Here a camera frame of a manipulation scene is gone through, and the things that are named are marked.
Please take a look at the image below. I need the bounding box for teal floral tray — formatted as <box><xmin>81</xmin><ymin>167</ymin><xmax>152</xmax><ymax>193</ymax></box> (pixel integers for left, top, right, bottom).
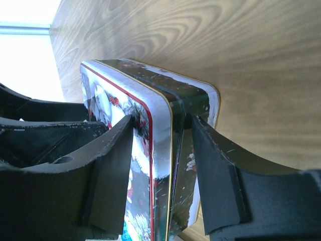
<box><xmin>120</xmin><ymin>220</ymin><xmax>141</xmax><ymax>241</ymax></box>

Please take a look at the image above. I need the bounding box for gold tin lid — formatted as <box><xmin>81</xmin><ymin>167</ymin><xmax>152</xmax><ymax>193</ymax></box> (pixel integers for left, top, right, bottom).
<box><xmin>80</xmin><ymin>59</ymin><xmax>174</xmax><ymax>240</ymax></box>

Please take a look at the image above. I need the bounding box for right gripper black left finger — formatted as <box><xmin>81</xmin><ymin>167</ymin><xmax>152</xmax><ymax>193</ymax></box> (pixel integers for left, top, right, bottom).
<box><xmin>1</xmin><ymin>115</ymin><xmax>133</xmax><ymax>240</ymax></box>

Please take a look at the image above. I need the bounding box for gold cookie tin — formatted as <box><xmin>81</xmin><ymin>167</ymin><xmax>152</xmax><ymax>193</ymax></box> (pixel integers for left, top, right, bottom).
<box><xmin>120</xmin><ymin>58</ymin><xmax>221</xmax><ymax>239</ymax></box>

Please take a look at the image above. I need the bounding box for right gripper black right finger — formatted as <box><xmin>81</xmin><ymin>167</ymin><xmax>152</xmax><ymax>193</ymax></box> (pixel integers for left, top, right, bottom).
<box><xmin>192</xmin><ymin>117</ymin><xmax>320</xmax><ymax>240</ymax></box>

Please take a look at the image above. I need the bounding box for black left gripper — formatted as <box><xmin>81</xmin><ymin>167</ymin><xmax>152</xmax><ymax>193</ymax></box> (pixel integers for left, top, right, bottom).
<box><xmin>1</xmin><ymin>84</ymin><xmax>108</xmax><ymax>168</ymax></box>

